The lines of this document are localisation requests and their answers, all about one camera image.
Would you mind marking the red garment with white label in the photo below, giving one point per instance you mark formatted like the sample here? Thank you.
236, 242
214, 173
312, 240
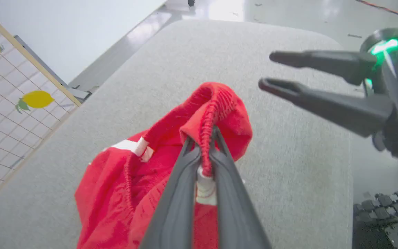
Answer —
116, 193

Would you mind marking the small black floor object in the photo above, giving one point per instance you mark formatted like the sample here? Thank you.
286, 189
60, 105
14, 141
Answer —
191, 2

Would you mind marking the grey padded table mat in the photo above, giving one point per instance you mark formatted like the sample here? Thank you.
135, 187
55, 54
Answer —
288, 166

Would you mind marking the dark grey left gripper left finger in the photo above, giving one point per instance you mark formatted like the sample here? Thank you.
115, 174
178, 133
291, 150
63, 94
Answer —
178, 200

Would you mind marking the black mecanum wheel robot base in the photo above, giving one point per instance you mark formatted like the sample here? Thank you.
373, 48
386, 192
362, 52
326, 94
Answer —
389, 218

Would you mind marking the grey metal bar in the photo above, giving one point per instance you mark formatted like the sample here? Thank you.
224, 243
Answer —
52, 74

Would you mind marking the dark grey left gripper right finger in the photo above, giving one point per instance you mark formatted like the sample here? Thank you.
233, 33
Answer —
233, 207

